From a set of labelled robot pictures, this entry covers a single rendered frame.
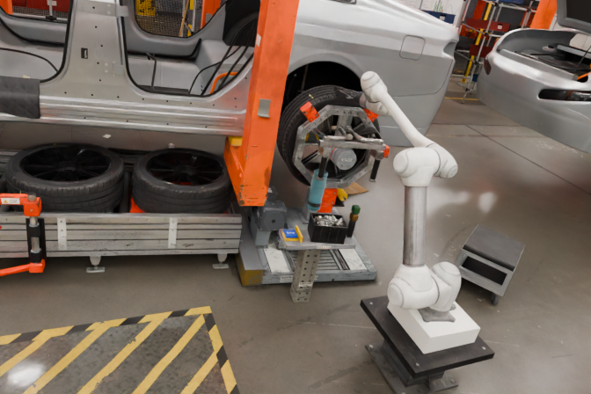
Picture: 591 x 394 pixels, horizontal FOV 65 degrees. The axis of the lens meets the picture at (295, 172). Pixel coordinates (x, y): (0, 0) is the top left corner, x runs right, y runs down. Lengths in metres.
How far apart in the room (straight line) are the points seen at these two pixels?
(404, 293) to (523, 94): 3.17
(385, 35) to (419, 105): 0.61
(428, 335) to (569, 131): 2.94
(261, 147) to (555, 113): 3.04
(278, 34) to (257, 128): 0.51
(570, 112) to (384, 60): 2.10
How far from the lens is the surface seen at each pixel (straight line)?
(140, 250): 3.00
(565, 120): 4.86
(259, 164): 2.67
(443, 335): 2.47
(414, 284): 2.27
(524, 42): 6.25
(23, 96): 3.10
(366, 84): 2.55
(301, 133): 2.81
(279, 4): 2.43
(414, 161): 2.17
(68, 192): 2.94
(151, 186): 2.98
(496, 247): 3.54
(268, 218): 3.05
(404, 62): 3.37
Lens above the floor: 1.92
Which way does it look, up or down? 25 degrees down
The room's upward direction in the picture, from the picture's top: 11 degrees clockwise
